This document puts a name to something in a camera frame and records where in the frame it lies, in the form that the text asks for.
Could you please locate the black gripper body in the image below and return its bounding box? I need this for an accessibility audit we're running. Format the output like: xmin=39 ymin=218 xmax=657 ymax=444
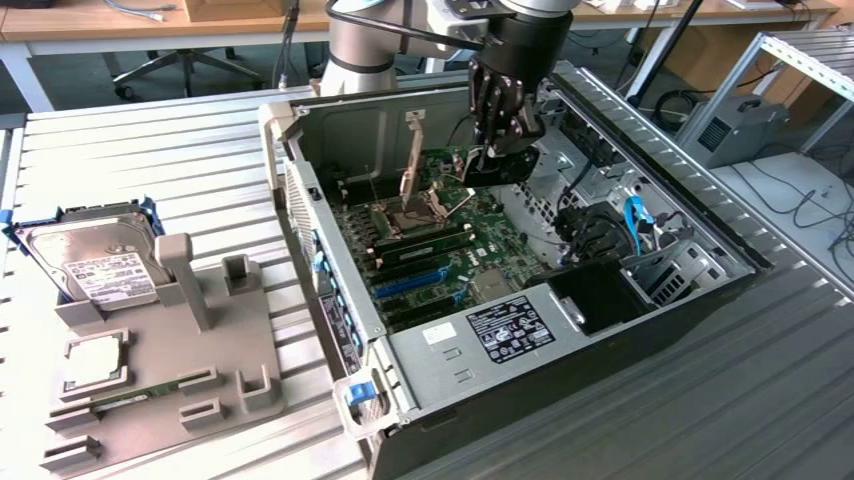
xmin=470 ymin=12 xmax=574 ymax=91

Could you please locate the green graphics card black cooler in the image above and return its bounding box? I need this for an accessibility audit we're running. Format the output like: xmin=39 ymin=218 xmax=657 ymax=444
xmin=397 ymin=110 xmax=542 ymax=214

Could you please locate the metal socket cover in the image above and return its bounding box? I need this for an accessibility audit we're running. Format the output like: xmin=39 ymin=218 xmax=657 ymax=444
xmin=426 ymin=182 xmax=479 ymax=212

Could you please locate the green motherboard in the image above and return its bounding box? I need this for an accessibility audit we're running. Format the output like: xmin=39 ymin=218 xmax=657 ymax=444
xmin=330 ymin=167 xmax=559 ymax=334

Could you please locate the perforated silver disk bay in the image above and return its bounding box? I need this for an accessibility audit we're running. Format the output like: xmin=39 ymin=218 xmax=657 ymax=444
xmin=499 ymin=122 xmax=602 ymax=251

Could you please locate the black tripod pole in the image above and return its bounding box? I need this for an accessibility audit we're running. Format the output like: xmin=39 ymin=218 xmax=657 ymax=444
xmin=625 ymin=0 xmax=707 ymax=104

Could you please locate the CPU socket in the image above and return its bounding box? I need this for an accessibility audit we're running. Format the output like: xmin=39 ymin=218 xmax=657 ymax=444
xmin=373 ymin=197 xmax=442 ymax=236

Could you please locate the green RAM stick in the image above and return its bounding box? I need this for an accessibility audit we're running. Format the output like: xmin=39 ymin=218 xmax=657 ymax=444
xmin=90 ymin=382 xmax=186 ymax=416
xmin=390 ymin=234 xmax=473 ymax=264

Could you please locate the long wooden desk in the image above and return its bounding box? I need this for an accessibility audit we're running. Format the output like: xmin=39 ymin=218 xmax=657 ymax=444
xmin=570 ymin=0 xmax=844 ymax=36

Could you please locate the grey controller box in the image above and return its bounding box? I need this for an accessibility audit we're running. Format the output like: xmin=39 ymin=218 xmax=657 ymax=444
xmin=677 ymin=94 xmax=793 ymax=169

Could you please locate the blue expansion slot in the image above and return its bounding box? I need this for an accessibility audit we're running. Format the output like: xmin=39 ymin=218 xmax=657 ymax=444
xmin=371 ymin=266 xmax=457 ymax=301

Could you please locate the brown cardboard box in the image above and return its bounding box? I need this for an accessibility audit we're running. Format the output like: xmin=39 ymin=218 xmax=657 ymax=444
xmin=183 ymin=0 xmax=282 ymax=24

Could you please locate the office chair base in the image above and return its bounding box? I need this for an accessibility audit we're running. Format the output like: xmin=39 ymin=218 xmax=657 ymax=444
xmin=110 ymin=47 xmax=266 ymax=99

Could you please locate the silver power supply unit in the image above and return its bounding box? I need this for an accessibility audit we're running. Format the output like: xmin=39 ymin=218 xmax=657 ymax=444
xmin=385 ymin=283 xmax=589 ymax=419

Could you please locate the open black PC case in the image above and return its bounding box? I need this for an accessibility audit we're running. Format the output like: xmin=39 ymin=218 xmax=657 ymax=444
xmin=256 ymin=59 xmax=777 ymax=480

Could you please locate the blue disk caddy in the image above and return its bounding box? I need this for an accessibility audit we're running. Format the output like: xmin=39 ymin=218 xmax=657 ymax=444
xmin=0 ymin=196 xmax=168 ymax=281

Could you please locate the silver hard disk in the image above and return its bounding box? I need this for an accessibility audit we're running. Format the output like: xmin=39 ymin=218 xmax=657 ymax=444
xmin=16 ymin=212 xmax=166 ymax=306

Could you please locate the grey parts rack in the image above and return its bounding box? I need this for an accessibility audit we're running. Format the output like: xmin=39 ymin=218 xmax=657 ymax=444
xmin=38 ymin=232 xmax=287 ymax=474

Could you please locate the silver CPU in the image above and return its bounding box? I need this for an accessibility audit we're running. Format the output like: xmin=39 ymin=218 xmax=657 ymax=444
xmin=64 ymin=339 xmax=128 ymax=391

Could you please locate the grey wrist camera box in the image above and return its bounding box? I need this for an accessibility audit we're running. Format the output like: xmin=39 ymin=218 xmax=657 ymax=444
xmin=433 ymin=0 xmax=501 ymax=51

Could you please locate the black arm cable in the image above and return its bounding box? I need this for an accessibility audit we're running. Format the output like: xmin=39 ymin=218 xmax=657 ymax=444
xmin=324 ymin=0 xmax=489 ymax=51

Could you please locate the black power wire bundle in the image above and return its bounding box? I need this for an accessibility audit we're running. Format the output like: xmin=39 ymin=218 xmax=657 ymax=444
xmin=553 ymin=207 xmax=633 ymax=264

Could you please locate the blue SATA wire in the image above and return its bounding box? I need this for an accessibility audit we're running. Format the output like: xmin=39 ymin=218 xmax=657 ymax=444
xmin=623 ymin=196 xmax=653 ymax=259

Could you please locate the black hanging cable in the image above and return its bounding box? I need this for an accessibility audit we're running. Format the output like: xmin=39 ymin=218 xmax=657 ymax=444
xmin=276 ymin=0 xmax=300 ymax=91

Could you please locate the silver disk bay bracket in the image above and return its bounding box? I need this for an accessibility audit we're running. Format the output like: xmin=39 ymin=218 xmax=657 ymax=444
xmin=619 ymin=239 xmax=729 ymax=309

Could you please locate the aluminium slat shelf frame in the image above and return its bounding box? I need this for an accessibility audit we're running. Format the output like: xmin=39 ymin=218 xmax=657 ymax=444
xmin=673 ymin=29 xmax=854 ymax=151

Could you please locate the wooden desk white frame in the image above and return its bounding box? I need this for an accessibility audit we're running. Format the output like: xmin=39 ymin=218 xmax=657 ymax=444
xmin=0 ymin=0 xmax=335 ymax=114

